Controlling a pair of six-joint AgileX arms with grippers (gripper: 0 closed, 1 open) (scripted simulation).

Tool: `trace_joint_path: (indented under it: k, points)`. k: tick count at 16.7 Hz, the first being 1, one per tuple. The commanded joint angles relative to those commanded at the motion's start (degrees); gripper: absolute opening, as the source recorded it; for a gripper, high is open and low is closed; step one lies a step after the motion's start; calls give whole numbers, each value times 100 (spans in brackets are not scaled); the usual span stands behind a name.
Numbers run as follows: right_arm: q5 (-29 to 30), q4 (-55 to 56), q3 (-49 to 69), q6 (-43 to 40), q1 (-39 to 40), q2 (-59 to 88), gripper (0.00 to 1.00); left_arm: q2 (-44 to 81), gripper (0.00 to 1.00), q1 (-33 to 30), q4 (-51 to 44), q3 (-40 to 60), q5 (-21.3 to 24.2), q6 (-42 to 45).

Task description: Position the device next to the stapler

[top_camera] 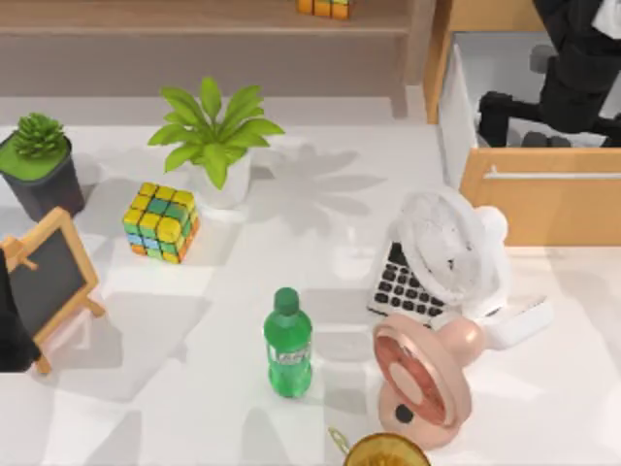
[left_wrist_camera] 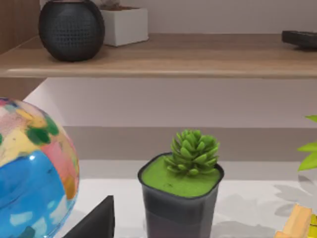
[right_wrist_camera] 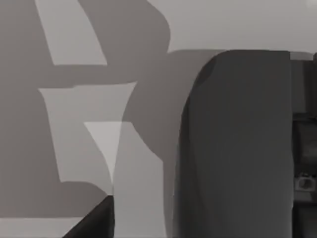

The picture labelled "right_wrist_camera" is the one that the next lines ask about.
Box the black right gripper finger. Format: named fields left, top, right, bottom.
left=61, top=194, right=116, bottom=238

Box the pale grey rounded box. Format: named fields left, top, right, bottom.
left=295, top=173, right=317, bottom=192

